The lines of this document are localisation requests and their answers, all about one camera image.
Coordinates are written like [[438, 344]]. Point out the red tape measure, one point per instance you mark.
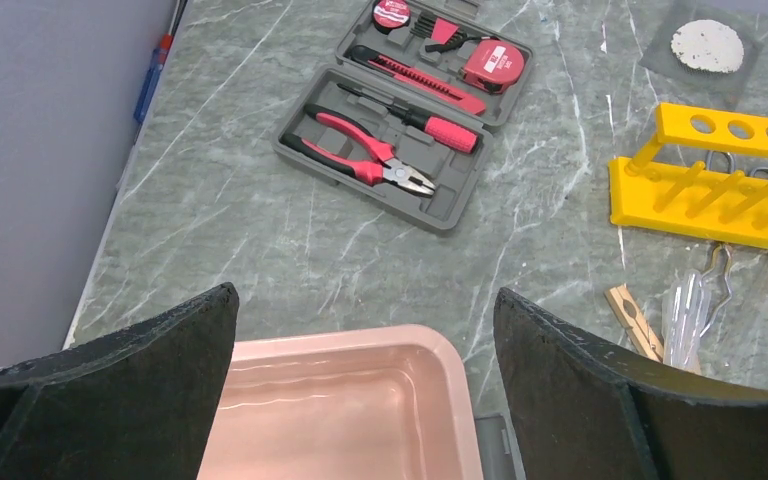
[[494, 66]]

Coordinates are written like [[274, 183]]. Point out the pink plastic bin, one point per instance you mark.
[[381, 403]]

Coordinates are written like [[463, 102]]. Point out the red utility knife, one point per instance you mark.
[[401, 72]]

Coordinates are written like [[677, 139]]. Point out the wooden test tube clamp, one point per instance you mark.
[[642, 335]]

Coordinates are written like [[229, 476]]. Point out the bag of plastic pipettes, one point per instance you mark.
[[685, 308]]

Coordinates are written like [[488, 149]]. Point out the red electrical tape roll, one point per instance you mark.
[[391, 14]]

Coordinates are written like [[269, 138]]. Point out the metal wire tube holder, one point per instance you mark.
[[718, 272]]

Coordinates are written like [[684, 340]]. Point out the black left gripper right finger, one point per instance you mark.
[[583, 407]]

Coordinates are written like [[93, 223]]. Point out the yellow test tube rack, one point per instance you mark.
[[695, 201]]

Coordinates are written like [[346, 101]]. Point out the grey bin latch handle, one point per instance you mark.
[[498, 448]]

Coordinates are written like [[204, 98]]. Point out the red handled screwdriver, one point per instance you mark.
[[442, 130]]

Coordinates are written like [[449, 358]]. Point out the wire gauze with white centre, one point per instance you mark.
[[704, 47]]

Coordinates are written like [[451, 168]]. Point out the grey tool case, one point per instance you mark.
[[358, 144]]

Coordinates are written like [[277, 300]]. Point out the blue red screwdriver by wall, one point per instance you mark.
[[157, 63]]

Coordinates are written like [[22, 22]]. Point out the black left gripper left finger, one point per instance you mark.
[[137, 403]]

